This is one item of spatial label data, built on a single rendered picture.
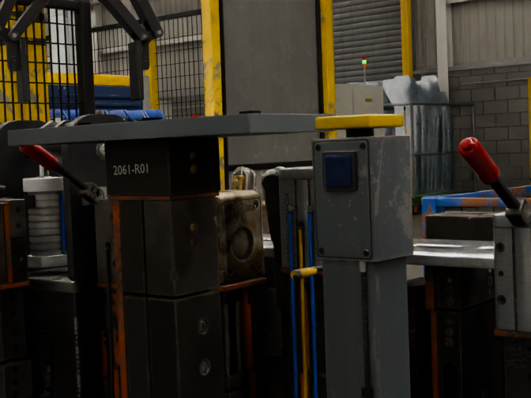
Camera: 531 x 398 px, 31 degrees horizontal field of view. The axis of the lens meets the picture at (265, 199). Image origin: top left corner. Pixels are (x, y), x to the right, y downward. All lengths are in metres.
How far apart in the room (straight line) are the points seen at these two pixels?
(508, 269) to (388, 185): 0.17
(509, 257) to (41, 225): 0.69
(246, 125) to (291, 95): 3.98
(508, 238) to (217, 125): 0.31
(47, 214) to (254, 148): 3.30
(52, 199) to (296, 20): 3.67
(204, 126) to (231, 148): 3.59
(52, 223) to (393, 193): 0.64
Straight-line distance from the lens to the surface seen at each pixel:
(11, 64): 1.12
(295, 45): 4.93
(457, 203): 3.24
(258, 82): 4.67
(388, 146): 0.86
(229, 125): 0.90
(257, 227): 1.23
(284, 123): 0.92
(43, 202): 1.38
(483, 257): 1.11
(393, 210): 0.87
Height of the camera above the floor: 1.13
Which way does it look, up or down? 3 degrees down
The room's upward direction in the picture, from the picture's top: 2 degrees counter-clockwise
